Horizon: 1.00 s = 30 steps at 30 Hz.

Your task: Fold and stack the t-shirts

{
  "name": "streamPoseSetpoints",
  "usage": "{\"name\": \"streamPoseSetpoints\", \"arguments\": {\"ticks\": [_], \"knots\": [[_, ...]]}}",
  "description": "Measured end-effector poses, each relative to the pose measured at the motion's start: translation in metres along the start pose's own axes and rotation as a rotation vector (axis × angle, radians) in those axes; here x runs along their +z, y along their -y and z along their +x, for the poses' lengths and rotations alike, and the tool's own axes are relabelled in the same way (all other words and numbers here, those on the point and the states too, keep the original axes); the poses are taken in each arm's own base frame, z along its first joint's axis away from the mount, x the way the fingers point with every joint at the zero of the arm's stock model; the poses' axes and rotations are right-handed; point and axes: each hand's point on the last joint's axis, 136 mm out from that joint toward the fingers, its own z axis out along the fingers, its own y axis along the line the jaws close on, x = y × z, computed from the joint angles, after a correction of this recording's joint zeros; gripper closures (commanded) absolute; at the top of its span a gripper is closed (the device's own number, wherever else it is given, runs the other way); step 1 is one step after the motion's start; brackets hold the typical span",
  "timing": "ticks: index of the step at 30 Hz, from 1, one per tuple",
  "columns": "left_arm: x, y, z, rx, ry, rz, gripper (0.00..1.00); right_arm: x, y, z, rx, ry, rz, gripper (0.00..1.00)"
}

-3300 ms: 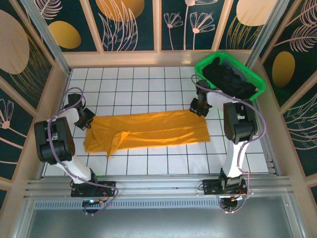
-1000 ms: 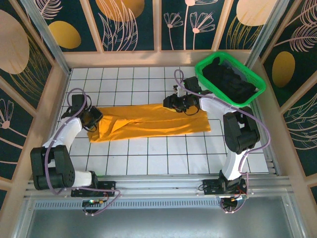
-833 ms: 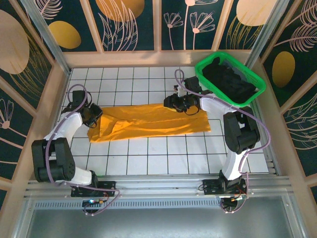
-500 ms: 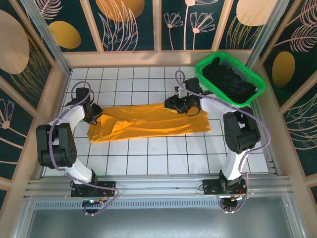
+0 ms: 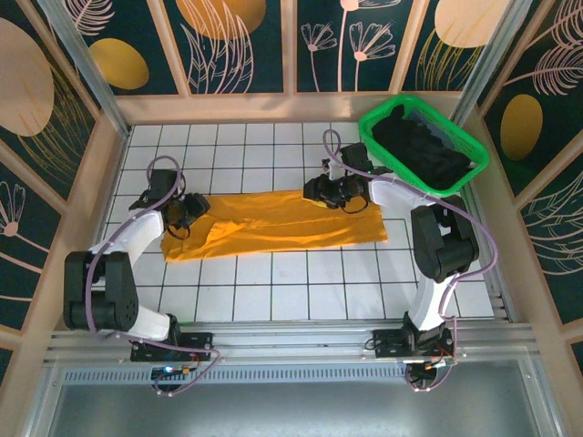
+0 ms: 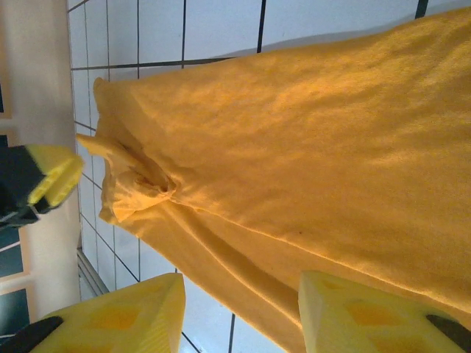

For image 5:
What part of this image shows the grey metal shelf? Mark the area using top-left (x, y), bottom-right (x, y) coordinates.
top-left (26, 359), bottom-right (566, 437)

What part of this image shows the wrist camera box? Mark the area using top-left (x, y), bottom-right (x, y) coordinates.
top-left (321, 142), bottom-right (373, 181)
top-left (149, 168), bottom-right (186, 201)

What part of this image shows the black t-shirt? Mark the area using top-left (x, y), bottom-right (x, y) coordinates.
top-left (371, 104), bottom-right (473, 190)

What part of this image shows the left controller circuit board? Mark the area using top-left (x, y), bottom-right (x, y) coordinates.
top-left (152, 365), bottom-right (195, 379)

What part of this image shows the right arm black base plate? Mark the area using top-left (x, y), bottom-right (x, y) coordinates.
top-left (366, 327), bottom-right (456, 361)

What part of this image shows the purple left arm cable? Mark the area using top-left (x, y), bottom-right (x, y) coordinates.
top-left (86, 155), bottom-right (186, 338)

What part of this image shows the aluminium frame post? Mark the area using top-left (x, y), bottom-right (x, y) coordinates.
top-left (448, 0), bottom-right (535, 133)
top-left (36, 0), bottom-right (134, 138)

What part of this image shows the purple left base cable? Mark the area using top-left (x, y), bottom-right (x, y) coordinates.
top-left (152, 345), bottom-right (223, 398)

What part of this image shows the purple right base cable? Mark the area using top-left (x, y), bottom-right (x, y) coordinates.
top-left (404, 318), bottom-right (462, 393)

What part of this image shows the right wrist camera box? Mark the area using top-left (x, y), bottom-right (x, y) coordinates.
top-left (321, 142), bottom-right (373, 181)

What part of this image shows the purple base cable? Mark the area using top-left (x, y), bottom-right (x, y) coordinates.
top-left (152, 345), bottom-right (223, 398)
top-left (404, 318), bottom-right (462, 393)

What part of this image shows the aluminium mounting rail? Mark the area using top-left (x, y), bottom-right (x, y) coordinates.
top-left (43, 320), bottom-right (537, 366)

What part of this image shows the green plastic basket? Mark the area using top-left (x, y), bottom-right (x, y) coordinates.
top-left (357, 94), bottom-right (491, 199)

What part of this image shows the perforated grey cable duct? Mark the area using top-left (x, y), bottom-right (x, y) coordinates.
top-left (61, 366), bottom-right (411, 387)

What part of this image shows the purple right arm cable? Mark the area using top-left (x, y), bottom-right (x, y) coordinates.
top-left (322, 129), bottom-right (497, 320)

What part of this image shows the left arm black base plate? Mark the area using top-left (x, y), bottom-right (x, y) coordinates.
top-left (130, 331), bottom-right (215, 363)

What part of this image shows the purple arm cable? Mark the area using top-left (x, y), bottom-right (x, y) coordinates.
top-left (322, 129), bottom-right (497, 320)
top-left (86, 155), bottom-right (186, 338)

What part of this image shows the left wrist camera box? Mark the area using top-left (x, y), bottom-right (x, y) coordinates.
top-left (149, 168), bottom-right (186, 201)

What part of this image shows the grey-blue t-shirt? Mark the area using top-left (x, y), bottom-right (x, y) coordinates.
top-left (407, 111), bottom-right (456, 149)

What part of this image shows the orange t-shirt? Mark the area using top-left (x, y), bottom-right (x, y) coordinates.
top-left (159, 188), bottom-right (389, 263)

